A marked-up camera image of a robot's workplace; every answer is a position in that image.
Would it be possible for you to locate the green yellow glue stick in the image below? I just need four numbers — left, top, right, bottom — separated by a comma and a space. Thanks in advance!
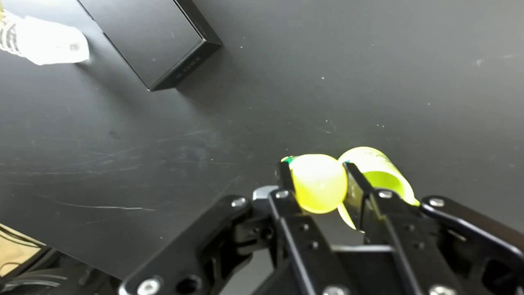
282, 154, 348, 215

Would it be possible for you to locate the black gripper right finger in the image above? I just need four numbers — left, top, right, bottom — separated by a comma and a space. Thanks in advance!
344, 163, 376, 220

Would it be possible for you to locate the yellow plastic cup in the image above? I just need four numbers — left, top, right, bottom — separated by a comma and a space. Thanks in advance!
338, 146, 420, 230

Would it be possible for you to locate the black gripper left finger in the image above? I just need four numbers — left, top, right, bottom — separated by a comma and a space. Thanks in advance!
277, 156, 295, 197

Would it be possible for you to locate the black rectangular box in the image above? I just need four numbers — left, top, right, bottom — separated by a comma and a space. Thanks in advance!
77, 0, 223, 92

